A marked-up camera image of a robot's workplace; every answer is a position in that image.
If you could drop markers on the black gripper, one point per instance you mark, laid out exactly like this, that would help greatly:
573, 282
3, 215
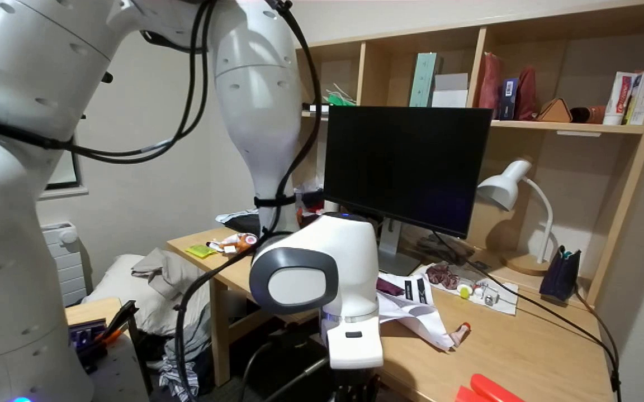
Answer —
355, 385

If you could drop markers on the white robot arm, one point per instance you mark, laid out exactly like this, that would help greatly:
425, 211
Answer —
24, 223

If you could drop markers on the bright red object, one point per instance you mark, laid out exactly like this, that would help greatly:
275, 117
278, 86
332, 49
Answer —
486, 392

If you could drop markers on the brown triangular object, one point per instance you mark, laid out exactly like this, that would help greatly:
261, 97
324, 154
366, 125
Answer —
556, 112

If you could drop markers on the small black shelf object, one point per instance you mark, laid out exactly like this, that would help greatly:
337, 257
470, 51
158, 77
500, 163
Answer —
581, 114

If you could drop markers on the white paper sheet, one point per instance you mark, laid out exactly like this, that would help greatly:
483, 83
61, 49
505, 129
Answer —
412, 316

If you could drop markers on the maroon cloth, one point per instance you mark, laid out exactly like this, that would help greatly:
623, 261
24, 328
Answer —
389, 286

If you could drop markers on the leaflet with small items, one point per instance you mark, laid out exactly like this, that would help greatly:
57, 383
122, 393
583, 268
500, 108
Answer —
479, 290

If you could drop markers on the light wooden desk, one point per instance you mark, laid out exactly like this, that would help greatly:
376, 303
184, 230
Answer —
516, 348

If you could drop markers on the clothes heap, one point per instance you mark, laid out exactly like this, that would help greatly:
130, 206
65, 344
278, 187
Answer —
188, 365

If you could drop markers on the orange tape roll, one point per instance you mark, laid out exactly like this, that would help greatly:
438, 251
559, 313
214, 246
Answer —
247, 242

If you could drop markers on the red white packet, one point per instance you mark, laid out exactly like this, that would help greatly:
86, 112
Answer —
310, 203

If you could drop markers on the black cloth pile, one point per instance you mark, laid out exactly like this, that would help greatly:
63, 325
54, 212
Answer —
244, 223

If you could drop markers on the green sticky note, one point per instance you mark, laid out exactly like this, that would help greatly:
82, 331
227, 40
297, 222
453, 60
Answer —
199, 251

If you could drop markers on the grey clothes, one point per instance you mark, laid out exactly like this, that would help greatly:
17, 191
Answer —
161, 268

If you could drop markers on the black computer monitor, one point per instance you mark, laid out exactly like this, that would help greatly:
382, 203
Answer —
412, 163

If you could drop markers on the dark blue pouch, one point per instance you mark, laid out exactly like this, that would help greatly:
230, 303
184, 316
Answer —
559, 275

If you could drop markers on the white desk lamp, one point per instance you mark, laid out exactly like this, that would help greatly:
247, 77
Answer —
505, 185

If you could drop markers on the wooden box with tools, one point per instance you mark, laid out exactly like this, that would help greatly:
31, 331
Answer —
94, 327

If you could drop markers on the green shelf item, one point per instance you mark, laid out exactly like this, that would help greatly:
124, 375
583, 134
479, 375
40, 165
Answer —
339, 97

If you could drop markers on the white grey box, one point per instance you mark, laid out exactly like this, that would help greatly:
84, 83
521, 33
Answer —
450, 90

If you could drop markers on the teal book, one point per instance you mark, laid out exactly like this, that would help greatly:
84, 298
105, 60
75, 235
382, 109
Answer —
423, 78

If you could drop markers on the light wooden shelf unit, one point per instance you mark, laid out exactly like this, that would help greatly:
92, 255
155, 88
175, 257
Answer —
624, 185

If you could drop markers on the dark red bag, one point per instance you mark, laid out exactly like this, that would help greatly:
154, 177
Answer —
528, 92

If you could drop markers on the black framed window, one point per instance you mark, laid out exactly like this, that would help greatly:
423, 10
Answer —
65, 175

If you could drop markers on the white red carton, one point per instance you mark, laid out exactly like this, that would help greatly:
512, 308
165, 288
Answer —
619, 98

